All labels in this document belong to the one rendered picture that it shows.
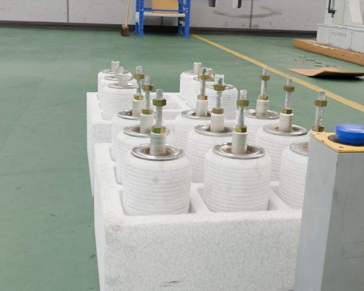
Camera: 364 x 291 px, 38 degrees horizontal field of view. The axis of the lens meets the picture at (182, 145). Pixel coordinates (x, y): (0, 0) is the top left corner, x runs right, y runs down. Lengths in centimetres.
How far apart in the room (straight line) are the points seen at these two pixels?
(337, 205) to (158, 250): 24
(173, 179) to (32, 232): 46
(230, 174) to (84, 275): 34
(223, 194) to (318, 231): 16
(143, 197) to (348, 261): 27
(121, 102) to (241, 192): 57
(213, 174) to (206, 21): 646
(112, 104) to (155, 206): 56
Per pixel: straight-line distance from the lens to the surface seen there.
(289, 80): 89
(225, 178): 73
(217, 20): 720
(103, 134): 121
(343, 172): 59
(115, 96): 123
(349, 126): 62
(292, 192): 78
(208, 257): 72
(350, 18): 521
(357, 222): 62
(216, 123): 86
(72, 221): 114
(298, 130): 91
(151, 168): 69
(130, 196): 72
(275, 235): 74
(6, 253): 103
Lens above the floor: 46
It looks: 16 degrees down
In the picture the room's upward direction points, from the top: 2 degrees clockwise
